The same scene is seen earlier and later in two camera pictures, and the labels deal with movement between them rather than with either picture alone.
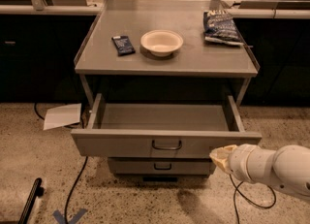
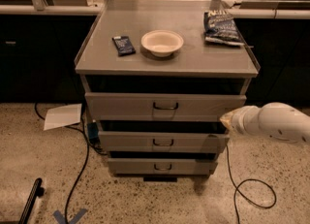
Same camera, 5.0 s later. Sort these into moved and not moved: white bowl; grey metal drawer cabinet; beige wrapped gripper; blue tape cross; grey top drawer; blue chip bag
Moved: beige wrapped gripper; grey top drawer
Not moved: white bowl; blue chip bag; blue tape cross; grey metal drawer cabinet
